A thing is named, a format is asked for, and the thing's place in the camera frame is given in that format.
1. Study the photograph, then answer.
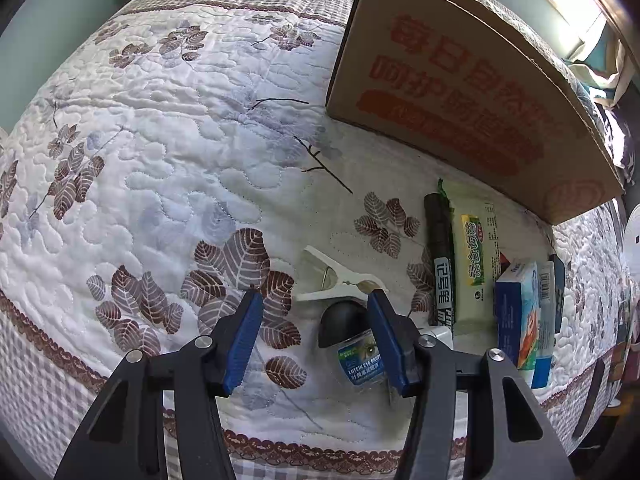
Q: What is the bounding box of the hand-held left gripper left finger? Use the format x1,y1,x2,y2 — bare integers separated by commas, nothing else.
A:
54,287,266,480

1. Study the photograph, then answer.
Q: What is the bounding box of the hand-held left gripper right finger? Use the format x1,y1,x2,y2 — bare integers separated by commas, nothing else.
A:
366,289,576,480

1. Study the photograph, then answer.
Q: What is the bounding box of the eye drop bottle black cap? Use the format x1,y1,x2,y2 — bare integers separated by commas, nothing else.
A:
317,301,396,387

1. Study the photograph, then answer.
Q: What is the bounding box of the white plastic clothespin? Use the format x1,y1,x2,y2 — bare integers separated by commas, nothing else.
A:
294,245,390,303

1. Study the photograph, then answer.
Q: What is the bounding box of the black marker pen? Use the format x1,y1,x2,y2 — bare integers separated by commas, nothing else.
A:
423,192,457,333

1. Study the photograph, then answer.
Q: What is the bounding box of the blue medicine box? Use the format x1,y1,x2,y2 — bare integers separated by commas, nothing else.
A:
494,260,541,371

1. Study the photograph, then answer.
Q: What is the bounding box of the brown cardboard box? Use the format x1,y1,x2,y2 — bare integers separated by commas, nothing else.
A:
325,0,626,226

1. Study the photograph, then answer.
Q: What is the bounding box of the green and white tissue pack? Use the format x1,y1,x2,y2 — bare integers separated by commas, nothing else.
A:
447,180,503,333

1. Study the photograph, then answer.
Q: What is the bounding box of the white barcode box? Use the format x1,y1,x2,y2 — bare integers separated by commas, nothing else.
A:
530,260,557,390

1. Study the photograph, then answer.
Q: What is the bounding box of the leaf print quilted bedspread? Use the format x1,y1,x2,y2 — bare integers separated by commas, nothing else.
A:
0,0,640,480

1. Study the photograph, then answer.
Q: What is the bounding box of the white round fan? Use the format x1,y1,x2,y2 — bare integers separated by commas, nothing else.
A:
622,200,640,281

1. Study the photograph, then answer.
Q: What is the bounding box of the dark star print pillow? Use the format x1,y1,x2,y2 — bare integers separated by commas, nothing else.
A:
575,80,637,186

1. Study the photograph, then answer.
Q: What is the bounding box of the teal striped curtain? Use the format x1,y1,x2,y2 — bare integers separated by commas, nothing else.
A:
565,10,636,106

